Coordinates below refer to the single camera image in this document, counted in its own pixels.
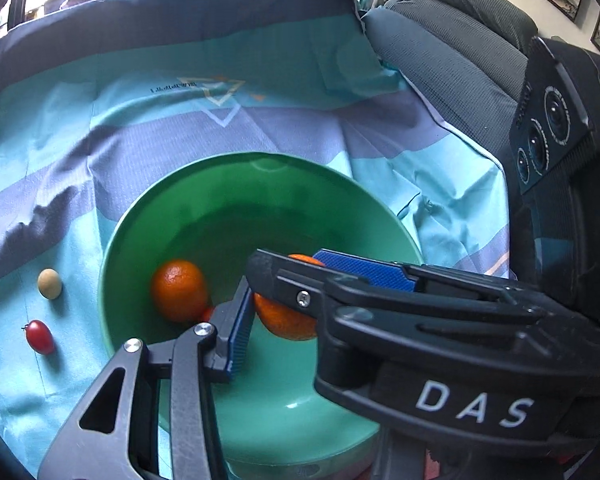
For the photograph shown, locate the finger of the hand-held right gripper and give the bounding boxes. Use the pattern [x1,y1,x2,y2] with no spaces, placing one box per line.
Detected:
[245,247,552,333]
[311,248,551,307]

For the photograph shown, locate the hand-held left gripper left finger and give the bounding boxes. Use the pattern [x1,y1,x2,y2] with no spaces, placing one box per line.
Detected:
[37,275,257,480]

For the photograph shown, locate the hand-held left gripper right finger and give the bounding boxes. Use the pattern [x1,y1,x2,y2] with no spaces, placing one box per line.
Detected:
[370,432,433,480]

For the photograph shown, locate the orange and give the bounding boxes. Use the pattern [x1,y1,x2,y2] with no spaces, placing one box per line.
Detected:
[253,253,327,342]
[150,259,209,324]

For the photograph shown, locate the green bowl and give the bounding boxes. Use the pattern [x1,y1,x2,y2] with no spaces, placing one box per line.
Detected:
[97,151,427,480]

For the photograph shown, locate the teal and grey printed blanket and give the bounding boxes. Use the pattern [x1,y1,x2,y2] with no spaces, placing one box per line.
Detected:
[0,0,512,480]

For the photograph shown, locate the grey armchair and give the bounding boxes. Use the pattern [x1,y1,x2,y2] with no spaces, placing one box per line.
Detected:
[361,0,540,173]

